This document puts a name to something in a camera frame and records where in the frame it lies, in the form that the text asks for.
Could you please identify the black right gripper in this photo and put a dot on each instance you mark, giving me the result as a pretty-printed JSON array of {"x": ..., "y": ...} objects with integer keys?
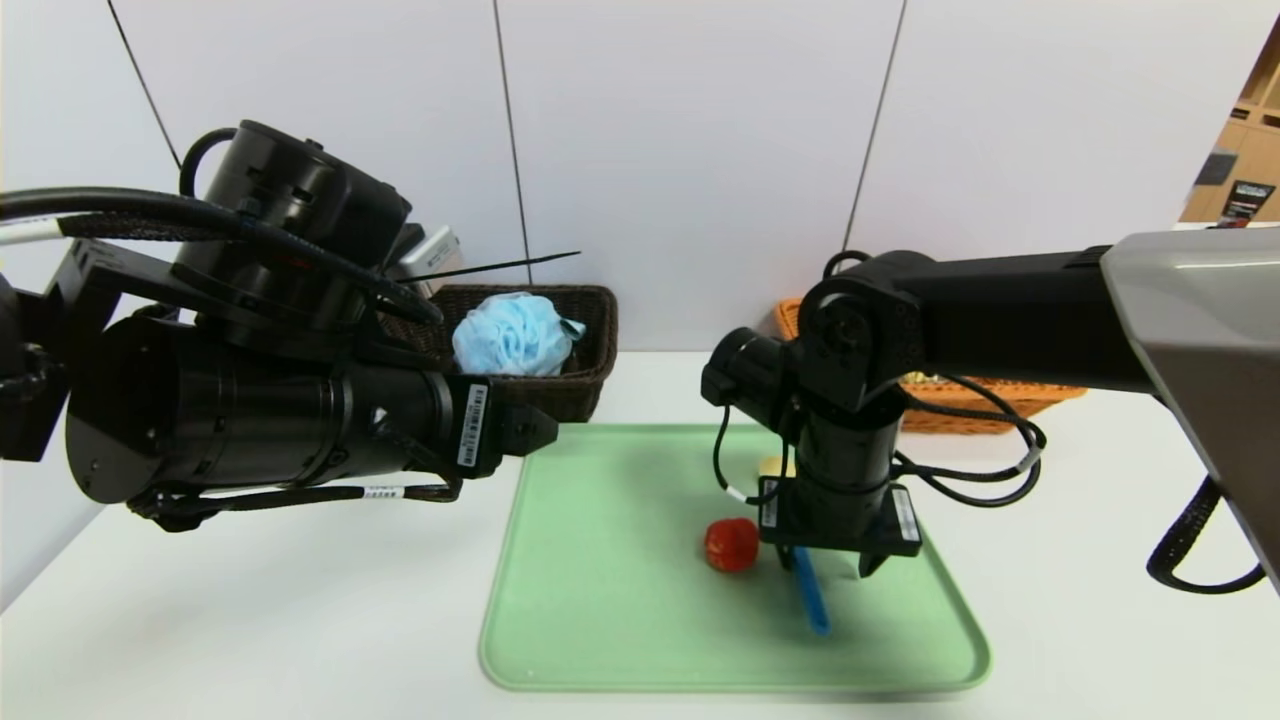
[{"x": 840, "y": 522}]

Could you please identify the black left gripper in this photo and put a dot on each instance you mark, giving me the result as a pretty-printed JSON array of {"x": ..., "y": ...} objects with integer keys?
[{"x": 478, "y": 425}]

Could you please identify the light blue mesh bath loofah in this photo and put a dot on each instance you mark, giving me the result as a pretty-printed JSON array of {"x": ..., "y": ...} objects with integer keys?
[{"x": 515, "y": 335}]

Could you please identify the small red rubber toy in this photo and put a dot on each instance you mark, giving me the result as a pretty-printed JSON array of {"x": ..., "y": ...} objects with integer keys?
[{"x": 732, "y": 545}]

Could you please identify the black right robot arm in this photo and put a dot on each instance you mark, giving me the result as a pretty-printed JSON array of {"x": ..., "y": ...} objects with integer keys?
[{"x": 1000, "y": 310}]

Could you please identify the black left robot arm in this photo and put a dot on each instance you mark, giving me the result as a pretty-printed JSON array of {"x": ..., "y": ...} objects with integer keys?
[{"x": 250, "y": 410}]

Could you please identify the dark brown wicker basket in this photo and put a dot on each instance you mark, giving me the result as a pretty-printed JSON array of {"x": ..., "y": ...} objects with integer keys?
[{"x": 590, "y": 390}]

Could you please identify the orange wicker basket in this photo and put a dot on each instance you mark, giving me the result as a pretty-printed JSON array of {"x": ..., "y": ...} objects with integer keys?
[{"x": 1000, "y": 405}]

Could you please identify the thin black zip tie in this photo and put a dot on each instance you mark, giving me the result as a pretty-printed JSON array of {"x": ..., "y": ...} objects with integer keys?
[{"x": 500, "y": 267}]

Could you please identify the light green plastic tray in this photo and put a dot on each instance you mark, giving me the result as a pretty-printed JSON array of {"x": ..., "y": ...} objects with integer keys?
[{"x": 600, "y": 600}]

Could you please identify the small black sign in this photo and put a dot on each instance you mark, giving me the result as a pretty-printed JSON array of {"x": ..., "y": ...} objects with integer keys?
[{"x": 1250, "y": 200}]

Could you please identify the light wooden shelf unit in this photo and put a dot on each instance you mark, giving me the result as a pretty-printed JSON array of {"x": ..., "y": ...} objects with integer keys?
[{"x": 1250, "y": 150}]

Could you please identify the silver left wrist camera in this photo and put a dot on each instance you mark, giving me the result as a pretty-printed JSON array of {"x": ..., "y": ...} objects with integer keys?
[{"x": 435, "y": 250}]

